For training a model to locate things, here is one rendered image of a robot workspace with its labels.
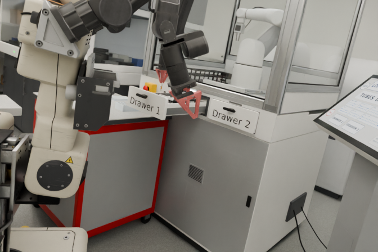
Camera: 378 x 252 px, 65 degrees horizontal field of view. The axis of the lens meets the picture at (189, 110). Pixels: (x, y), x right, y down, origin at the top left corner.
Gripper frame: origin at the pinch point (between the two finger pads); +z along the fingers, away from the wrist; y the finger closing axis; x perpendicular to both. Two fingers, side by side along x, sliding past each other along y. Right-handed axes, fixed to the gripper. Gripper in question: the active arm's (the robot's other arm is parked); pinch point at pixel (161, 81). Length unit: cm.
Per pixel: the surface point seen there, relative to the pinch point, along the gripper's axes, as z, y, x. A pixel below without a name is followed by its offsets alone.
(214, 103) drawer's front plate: 8.1, 20.5, -21.1
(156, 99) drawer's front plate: 7.1, -11.4, -9.6
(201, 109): 12.8, 18.8, -14.6
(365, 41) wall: -56, 347, -11
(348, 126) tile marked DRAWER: -1, 8, -90
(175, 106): 9.9, -2.4, -14.4
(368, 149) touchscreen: 1, -7, -101
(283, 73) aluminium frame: -14, 23, -56
